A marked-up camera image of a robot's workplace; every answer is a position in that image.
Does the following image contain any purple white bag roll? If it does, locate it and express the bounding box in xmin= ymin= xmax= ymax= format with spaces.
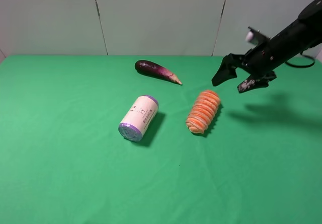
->
xmin=118 ymin=95 xmax=158 ymax=142

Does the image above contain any green table cloth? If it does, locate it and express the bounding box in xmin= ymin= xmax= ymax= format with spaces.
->
xmin=1 ymin=55 xmax=321 ymax=223

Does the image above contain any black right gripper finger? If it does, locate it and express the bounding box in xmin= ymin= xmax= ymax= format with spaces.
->
xmin=237 ymin=71 xmax=277 ymax=93
xmin=211 ymin=53 xmax=245 ymax=87

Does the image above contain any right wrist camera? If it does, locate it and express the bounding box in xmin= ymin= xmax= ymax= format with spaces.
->
xmin=245 ymin=26 xmax=270 ymax=46

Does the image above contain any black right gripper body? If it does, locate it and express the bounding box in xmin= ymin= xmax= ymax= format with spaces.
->
xmin=242 ymin=26 xmax=306 ymax=78

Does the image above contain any purple eggplant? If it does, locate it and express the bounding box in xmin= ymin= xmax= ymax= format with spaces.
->
xmin=134 ymin=60 xmax=183 ymax=86

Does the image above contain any orange striped bread roll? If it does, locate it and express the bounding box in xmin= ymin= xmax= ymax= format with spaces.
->
xmin=186 ymin=90 xmax=221 ymax=134

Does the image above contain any black right camera cable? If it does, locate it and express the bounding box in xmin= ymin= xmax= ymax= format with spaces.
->
xmin=285 ymin=50 xmax=315 ymax=68

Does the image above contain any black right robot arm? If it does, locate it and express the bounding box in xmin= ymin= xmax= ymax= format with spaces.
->
xmin=212 ymin=0 xmax=321 ymax=93

